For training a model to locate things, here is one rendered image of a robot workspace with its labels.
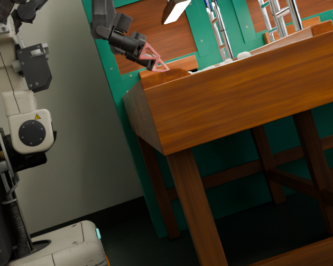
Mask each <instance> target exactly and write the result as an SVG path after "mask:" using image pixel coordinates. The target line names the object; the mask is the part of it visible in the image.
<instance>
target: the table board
mask: <svg viewBox="0 0 333 266"><path fill-rule="evenodd" d="M143 92H144V95H145V98H146V102H147V105H148V108H149V111H150V114H151V117H152V120H153V123H154V126H155V130H156V133H157V136H158V139H159V142H160V145H161V148H162V152H163V154H164V156H167V155H170V154H174V153H177V152H180V151H183V150H186V149H189V148H192V147H195V146H199V145H202V144H205V143H208V142H210V141H213V140H217V139H220V138H223V137H226V136H229V135H232V134H236V133H238V132H241V131H244V130H248V129H251V128H254V127H257V126H260V125H263V124H266V123H269V122H272V121H276V120H279V119H282V118H285V117H288V116H291V115H294V114H297V113H300V112H303V111H306V110H309V109H312V108H316V107H319V106H322V105H325V104H328V103H331V102H333V30H332V31H329V32H326V33H322V34H319V35H316V36H313V37H310V38H307V39H304V40H301V41H297V42H294V43H291V44H287V45H284V46H281V47H277V48H275V49H272V50H268V51H265V52H262V53H259V54H256V55H252V56H249V57H246V58H243V59H240V60H237V61H234V62H230V63H227V64H224V65H220V66H217V67H215V68H211V69H208V70H205V71H201V72H198V73H195V74H192V75H189V76H186V77H183V78H179V79H176V80H173V81H170V82H167V83H163V84H160V85H156V86H154V87H151V88H148V89H144V90H143Z"/></svg>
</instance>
